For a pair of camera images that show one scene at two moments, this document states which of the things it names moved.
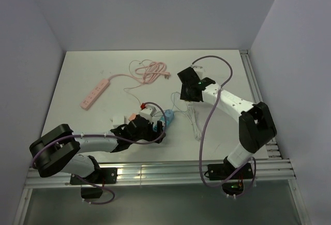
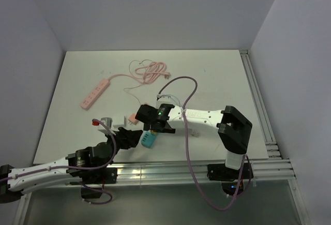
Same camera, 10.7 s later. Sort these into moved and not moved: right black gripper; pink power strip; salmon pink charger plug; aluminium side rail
Moved: right black gripper
Not moved: pink power strip; aluminium side rail; salmon pink charger plug
